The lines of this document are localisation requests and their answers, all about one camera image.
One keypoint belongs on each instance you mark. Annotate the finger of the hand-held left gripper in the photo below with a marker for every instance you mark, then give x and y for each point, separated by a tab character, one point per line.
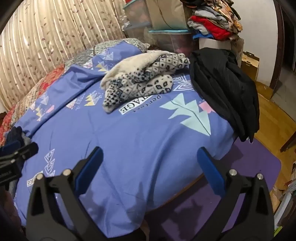
27	149

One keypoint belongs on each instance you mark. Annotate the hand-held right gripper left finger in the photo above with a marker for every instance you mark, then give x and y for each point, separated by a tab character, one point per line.
90	169

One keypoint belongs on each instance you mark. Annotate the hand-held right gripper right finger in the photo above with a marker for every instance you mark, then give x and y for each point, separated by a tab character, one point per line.
212	171

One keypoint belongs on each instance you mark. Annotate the pile of colourful clothes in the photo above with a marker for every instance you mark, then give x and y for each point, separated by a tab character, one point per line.
208	25

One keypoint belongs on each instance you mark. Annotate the navy fuzzy folded garment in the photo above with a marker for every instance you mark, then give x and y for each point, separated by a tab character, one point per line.
12	136

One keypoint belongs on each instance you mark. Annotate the purple floor mat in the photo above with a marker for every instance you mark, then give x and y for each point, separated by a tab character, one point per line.
254	166

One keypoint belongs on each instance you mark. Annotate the blue printed bed sheet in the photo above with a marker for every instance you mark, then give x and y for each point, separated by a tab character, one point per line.
127	143

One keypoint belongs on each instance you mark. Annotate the red patchwork quilt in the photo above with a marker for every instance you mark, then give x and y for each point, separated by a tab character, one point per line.
27	102

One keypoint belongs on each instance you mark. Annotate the pile of books and papers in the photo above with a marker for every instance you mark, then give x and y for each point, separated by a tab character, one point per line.
288	199

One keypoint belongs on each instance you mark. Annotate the black garment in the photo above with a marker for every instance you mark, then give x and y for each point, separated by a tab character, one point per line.
219	88

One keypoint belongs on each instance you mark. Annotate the cardboard box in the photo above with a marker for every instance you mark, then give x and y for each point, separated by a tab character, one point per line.
249	66

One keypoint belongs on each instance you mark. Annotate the beige striped curtain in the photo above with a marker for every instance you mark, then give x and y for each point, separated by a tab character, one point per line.
46	34

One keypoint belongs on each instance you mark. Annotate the large storage box teal lid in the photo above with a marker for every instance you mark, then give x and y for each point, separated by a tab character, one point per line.
171	40

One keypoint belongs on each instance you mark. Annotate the clear storage box teal lid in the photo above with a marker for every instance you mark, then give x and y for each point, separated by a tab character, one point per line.
138	31
136	10

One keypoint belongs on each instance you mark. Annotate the clear plastic storage boxes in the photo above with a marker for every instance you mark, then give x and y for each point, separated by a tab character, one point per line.
166	14

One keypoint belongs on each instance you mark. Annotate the dark wooden door frame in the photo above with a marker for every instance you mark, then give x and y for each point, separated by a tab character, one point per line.
281	46

